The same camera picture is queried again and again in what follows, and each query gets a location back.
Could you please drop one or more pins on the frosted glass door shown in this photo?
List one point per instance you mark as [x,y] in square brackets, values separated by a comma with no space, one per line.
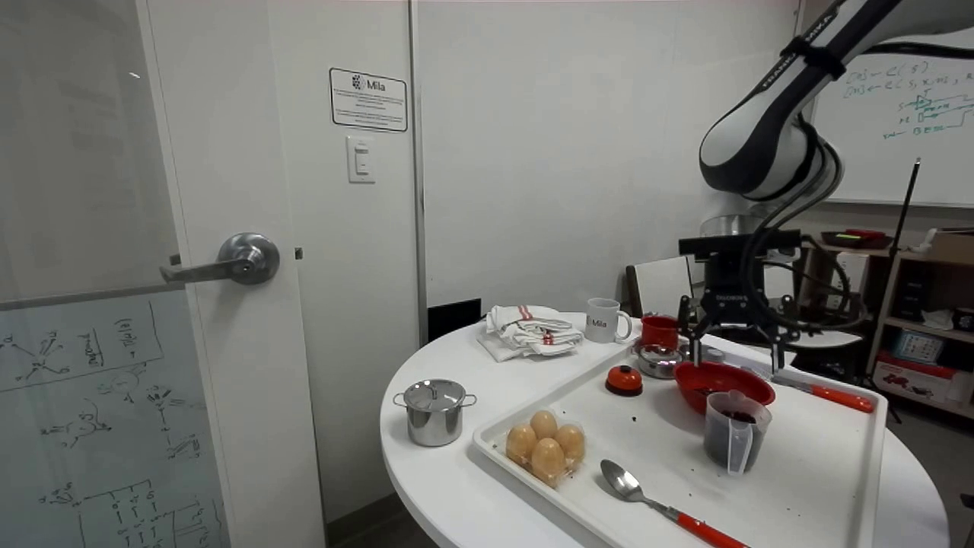
[101,153]

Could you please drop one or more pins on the steel measuring cup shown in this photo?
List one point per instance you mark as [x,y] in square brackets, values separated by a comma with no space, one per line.
[659,360]

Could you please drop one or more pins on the white low side table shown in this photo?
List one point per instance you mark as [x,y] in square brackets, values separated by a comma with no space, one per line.
[825,335]

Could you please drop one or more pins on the white printed wall sign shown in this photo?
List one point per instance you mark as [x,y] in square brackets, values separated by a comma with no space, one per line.
[368,98]

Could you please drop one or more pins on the white red-striped cloth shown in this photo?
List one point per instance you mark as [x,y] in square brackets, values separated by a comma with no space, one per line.
[531,329]

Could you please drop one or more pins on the white light switch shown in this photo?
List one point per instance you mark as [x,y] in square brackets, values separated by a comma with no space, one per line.
[361,159]

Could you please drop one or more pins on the large wall whiteboard with writing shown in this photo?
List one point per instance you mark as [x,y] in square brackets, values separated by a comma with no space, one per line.
[932,153]

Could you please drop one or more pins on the red mug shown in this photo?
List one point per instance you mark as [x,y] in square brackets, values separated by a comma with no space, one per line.
[659,329]

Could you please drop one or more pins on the tan bread roll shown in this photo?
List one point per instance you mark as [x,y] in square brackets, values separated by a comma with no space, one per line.
[521,442]
[546,420]
[569,442]
[548,461]

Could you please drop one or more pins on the white mug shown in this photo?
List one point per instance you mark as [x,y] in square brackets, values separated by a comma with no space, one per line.
[608,319]

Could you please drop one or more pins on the white plastic tray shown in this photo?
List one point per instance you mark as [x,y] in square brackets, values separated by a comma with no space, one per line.
[811,476]

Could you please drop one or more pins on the thin black pole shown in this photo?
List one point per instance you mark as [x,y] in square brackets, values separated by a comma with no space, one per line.
[901,228]

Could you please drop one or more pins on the red tomato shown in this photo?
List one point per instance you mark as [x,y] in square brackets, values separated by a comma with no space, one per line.
[622,377]

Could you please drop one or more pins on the white red storage box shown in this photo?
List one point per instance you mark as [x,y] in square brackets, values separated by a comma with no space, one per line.
[924,377]

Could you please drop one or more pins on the wooden shelf unit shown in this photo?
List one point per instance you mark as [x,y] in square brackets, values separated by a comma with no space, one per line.
[913,306]

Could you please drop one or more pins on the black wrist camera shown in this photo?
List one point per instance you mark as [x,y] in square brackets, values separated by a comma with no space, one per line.
[742,243]

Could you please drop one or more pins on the white flat panel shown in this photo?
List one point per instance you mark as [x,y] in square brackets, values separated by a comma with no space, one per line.
[659,286]

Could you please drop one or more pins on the red bowl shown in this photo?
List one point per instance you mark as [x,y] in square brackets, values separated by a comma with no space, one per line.
[700,385]

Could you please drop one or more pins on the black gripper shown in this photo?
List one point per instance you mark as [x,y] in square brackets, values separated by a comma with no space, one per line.
[734,278]

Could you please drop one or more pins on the small steel pot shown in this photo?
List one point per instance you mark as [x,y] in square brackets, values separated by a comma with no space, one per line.
[434,411]

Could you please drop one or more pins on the small whiteboard with drawings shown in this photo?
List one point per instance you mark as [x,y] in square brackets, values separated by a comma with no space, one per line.
[92,428]

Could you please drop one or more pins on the red flat tray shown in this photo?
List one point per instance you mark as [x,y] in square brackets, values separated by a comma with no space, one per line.
[857,239]

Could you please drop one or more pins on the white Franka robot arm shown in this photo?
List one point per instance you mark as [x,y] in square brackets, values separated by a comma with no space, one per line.
[779,132]

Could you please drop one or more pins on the brown cardboard box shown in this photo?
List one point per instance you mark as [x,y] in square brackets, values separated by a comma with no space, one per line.
[949,246]

